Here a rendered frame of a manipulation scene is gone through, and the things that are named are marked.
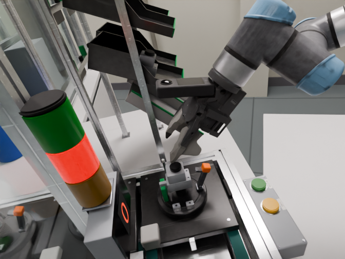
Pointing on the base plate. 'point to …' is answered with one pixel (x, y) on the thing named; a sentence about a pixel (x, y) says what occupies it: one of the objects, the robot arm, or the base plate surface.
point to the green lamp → (56, 128)
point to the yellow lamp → (92, 189)
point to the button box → (278, 222)
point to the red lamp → (76, 162)
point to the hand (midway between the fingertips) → (167, 145)
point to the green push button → (258, 184)
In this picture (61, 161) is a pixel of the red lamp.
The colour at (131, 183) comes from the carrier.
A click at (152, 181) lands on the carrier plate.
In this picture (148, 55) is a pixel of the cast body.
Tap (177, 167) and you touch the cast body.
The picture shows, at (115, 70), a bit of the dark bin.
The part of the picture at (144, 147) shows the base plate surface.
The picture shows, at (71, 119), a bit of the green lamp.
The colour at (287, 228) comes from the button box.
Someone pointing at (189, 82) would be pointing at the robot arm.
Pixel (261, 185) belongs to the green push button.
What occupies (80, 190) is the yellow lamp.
